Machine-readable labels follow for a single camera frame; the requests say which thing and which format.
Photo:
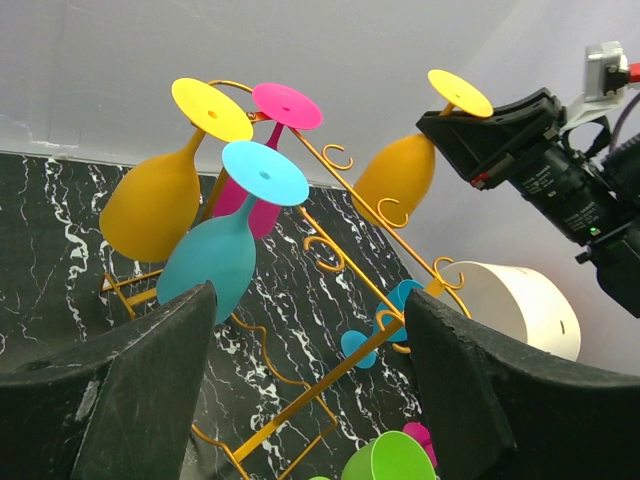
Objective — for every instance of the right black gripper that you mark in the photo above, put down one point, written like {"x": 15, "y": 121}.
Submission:
{"x": 520, "y": 144}

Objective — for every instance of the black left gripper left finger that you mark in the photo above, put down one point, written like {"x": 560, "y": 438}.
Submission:
{"x": 119, "y": 406}

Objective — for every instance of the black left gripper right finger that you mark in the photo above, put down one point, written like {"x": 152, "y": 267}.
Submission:
{"x": 498, "y": 408}

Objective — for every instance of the orange plastic wine glass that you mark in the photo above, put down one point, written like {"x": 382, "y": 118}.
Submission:
{"x": 397, "y": 179}

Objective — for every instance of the green plastic wine glass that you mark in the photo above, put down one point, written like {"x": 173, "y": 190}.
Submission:
{"x": 392, "y": 455}

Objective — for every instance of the light blue plastic wine glass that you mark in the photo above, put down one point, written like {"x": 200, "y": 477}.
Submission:
{"x": 222, "y": 250}

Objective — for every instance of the yellow-orange plastic wine glass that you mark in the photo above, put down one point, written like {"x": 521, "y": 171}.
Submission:
{"x": 156, "y": 202}

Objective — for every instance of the white cylindrical lamp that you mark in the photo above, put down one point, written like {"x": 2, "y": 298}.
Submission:
{"x": 518, "y": 302}

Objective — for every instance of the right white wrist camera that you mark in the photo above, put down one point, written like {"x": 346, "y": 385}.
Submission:
{"x": 607, "y": 75}

